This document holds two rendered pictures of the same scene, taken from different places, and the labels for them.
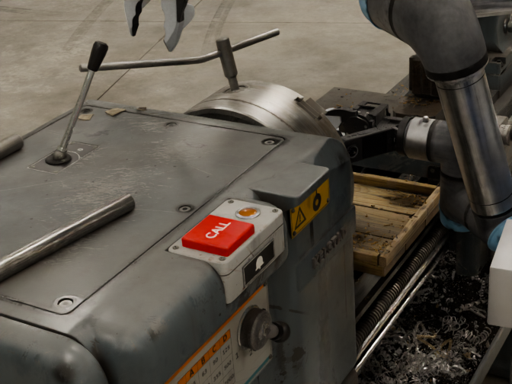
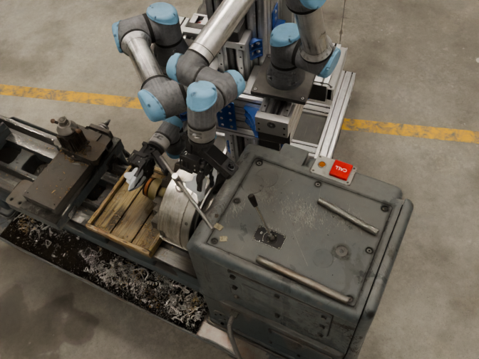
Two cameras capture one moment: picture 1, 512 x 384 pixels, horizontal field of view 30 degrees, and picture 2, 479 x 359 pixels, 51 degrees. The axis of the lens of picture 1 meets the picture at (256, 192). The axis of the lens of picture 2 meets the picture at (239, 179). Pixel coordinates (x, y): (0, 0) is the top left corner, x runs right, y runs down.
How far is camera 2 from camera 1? 177 cm
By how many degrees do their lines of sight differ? 68
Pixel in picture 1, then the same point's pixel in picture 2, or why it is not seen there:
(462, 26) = not seen: hidden behind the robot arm
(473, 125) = not seen: hidden behind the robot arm
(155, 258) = (355, 187)
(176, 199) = (310, 188)
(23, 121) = not seen: outside the picture
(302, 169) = (286, 150)
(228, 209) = (319, 170)
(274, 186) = (299, 158)
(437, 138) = (170, 134)
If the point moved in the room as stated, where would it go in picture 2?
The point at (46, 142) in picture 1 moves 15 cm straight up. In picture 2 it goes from (252, 249) to (249, 224)
